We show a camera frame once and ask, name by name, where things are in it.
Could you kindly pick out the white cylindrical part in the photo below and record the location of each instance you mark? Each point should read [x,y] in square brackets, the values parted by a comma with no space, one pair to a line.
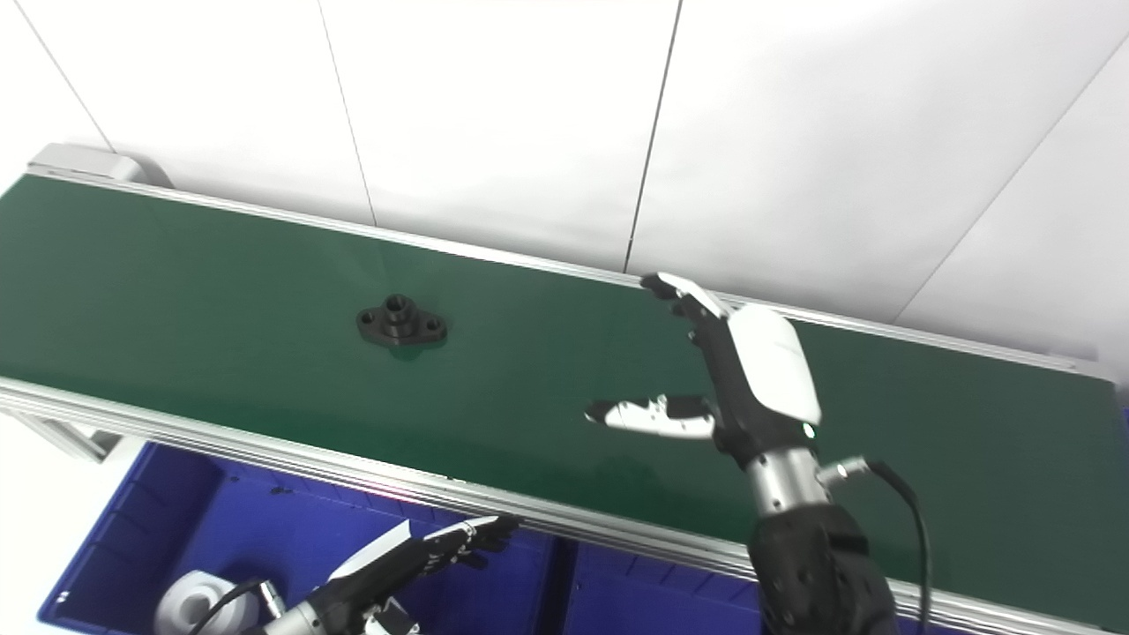
[190,608]

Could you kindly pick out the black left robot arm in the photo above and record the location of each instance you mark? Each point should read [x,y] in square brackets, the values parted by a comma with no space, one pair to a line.
[295,624]

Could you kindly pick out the green conveyor belt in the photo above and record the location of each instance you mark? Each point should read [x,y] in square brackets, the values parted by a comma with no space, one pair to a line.
[220,291]
[265,450]

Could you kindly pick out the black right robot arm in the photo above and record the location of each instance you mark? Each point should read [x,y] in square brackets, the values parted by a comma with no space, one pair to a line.
[811,573]

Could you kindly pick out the blue plastic bin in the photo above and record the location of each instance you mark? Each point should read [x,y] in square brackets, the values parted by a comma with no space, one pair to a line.
[176,520]
[653,600]

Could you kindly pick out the aluminium conveyor support leg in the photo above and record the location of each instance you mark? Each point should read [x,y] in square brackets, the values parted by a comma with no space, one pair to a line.
[79,439]

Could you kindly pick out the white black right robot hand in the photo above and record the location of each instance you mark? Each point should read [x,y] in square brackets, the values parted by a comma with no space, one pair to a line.
[772,370]

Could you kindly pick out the black flange part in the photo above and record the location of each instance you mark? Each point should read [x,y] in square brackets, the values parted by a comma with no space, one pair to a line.
[397,328]

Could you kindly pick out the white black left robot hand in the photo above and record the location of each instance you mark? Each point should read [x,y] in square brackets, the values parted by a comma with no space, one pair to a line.
[370,569]

